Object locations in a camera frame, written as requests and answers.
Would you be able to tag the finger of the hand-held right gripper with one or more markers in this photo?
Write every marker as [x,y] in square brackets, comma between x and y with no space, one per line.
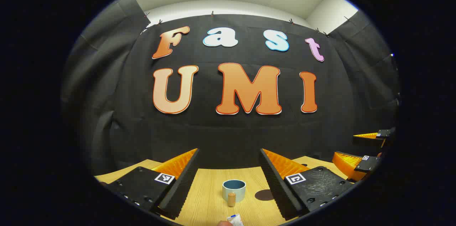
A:
[370,140]
[352,165]

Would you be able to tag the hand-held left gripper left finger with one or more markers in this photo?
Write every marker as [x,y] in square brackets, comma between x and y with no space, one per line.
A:
[181,190]

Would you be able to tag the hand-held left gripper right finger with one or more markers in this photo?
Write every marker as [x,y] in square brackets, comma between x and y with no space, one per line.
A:
[276,187]

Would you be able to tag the wooden desktop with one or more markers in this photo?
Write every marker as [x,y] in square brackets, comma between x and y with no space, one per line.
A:
[210,201]

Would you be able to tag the black backdrop cloth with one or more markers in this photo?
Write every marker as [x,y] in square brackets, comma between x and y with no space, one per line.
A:
[228,133]

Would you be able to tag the white toothpaste tube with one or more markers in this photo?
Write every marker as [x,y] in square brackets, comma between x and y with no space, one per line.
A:
[236,220]

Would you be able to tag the dark brown round coaster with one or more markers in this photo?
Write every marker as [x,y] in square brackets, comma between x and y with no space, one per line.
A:
[264,195]

